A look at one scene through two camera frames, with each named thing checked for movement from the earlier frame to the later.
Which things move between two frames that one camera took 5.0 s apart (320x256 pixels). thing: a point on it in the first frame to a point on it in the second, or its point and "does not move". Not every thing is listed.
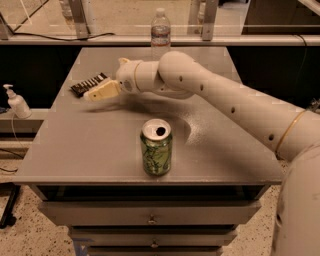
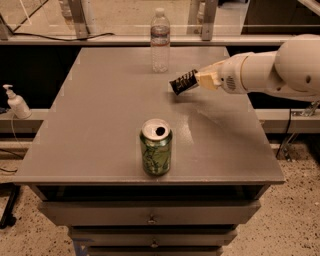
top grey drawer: (151, 213) does not move
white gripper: (126, 76) to (230, 76)
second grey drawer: (152, 236) does not move
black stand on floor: (8, 189) does not move
